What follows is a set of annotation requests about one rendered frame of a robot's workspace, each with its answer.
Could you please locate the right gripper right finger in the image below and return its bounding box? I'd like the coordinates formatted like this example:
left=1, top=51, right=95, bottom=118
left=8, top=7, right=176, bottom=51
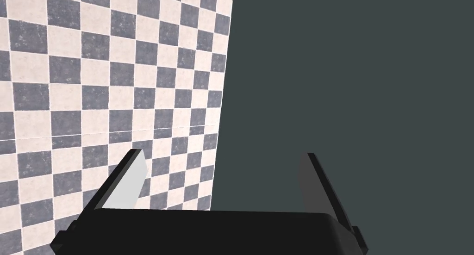
left=298, top=152, right=353, bottom=233

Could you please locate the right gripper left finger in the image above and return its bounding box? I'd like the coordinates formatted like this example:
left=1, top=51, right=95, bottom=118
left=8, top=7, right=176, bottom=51
left=82, top=149, right=149, bottom=212

